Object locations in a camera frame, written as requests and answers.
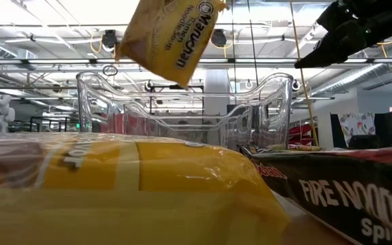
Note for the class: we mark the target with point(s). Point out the red noodle packet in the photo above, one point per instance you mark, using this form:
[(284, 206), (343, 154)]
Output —
[(114, 124)]

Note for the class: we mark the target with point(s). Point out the red storage rack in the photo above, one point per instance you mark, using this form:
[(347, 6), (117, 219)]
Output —
[(299, 134)]

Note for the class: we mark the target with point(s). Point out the floral patterned cloth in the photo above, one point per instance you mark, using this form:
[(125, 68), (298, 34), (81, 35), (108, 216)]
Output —
[(356, 124)]

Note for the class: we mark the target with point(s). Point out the clear plastic bin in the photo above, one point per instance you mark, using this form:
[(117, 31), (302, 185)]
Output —
[(83, 112), (189, 127)]

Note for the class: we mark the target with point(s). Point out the lime chili shrimp ramen pack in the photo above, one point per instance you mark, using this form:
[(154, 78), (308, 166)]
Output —
[(301, 147)]

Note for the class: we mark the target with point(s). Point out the white building pillar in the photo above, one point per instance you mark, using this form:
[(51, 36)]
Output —
[(216, 92)]

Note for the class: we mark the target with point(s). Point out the long ceiling light rail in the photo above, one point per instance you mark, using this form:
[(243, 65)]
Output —
[(267, 61)]

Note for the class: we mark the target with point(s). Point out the yellow Maruchan chicken ramen pack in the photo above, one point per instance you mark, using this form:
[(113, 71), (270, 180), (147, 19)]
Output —
[(148, 187), (168, 37)]

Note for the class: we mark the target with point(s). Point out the black office chair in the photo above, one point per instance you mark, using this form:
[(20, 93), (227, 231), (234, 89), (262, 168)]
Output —
[(364, 142)]

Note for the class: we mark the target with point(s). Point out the black Maruchan fire noodle pack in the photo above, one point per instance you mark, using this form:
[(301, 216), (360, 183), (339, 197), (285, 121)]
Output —
[(335, 190)]

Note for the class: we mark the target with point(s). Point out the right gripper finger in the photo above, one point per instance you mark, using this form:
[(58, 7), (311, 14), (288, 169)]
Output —
[(342, 41), (335, 15)]

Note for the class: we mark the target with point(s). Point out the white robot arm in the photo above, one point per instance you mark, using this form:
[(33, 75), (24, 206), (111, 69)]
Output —
[(0, 115)]

